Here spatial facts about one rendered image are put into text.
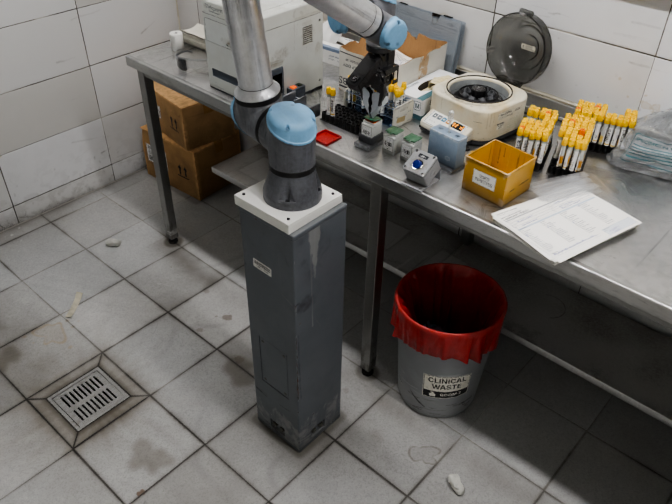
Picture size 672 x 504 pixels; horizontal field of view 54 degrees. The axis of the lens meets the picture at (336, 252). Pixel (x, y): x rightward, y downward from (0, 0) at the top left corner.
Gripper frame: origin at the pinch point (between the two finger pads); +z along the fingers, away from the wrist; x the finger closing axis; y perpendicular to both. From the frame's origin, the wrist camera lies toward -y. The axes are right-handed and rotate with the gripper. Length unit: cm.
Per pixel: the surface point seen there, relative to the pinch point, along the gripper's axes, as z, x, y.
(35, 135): 59, 169, -28
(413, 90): 2.9, 4.4, 26.9
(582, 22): -20, -32, 57
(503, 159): 4.3, -37.9, 11.1
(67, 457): 97, 38, -99
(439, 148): 4.5, -21.6, 4.3
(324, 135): 9.6, 13.1, -5.3
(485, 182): 4.7, -40.3, -1.8
